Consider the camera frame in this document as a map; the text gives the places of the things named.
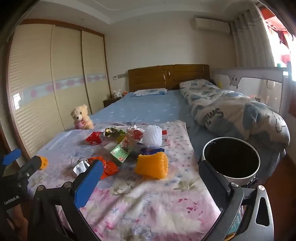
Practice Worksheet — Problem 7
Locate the silver foil wrapper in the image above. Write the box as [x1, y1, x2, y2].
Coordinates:
[73, 158, 90, 176]

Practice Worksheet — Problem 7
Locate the orange snack bag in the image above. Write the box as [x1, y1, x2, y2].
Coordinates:
[88, 156, 118, 180]

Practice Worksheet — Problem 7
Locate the red snack wrapper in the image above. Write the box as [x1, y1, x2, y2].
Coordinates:
[85, 132, 103, 146]

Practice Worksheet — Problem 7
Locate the green white carton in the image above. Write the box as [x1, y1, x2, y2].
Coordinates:
[110, 137, 132, 166]

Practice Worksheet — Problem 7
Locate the green gold wrapper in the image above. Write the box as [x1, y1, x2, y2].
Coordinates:
[104, 127, 126, 142]

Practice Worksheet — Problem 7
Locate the blue plastic wrapper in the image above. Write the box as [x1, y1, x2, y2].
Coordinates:
[139, 148, 165, 155]

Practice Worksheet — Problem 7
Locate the white red foam wrapper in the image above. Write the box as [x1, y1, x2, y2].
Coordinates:
[126, 126, 145, 144]

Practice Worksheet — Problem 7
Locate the red white milk carton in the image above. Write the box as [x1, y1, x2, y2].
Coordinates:
[161, 130, 169, 147]

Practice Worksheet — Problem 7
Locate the white round trash bin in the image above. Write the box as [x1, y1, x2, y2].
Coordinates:
[201, 137, 261, 186]

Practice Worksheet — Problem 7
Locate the person's left hand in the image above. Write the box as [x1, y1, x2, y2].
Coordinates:
[8, 204, 28, 240]

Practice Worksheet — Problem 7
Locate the small orange foam piece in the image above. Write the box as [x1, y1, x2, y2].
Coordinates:
[38, 156, 48, 170]

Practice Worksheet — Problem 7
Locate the teal patterned box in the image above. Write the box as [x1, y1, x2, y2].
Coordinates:
[227, 206, 244, 236]

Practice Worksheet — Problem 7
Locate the cream teddy bear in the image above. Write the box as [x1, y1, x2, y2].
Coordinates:
[70, 104, 94, 130]

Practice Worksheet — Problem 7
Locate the floral pink blanket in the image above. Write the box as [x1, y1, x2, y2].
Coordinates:
[28, 120, 220, 240]

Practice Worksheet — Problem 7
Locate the grey patterned duvet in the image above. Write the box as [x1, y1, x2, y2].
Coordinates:
[179, 79, 290, 152]

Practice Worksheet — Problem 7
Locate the dark wooden nightstand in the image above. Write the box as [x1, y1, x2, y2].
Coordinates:
[103, 97, 122, 108]

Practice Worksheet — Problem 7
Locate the blue bed sheet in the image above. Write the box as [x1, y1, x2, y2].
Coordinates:
[90, 90, 199, 130]

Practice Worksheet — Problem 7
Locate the beige sliding wardrobe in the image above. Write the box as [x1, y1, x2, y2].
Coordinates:
[6, 19, 111, 158]

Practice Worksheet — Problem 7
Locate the white bunny plush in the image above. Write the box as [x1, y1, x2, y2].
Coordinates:
[113, 89, 123, 99]

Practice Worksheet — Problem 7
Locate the blue white pillow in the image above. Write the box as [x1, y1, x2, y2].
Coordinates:
[132, 88, 168, 97]

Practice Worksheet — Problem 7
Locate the wooden headboard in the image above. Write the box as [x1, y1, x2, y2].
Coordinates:
[128, 64, 210, 92]

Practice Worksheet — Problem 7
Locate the grey curtain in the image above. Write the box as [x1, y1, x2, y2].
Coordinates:
[230, 1, 275, 68]

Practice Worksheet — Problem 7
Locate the white air conditioner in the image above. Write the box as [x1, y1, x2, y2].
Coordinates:
[195, 18, 230, 34]

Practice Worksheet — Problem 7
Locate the grey mesh bed rail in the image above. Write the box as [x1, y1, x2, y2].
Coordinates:
[212, 62, 293, 118]

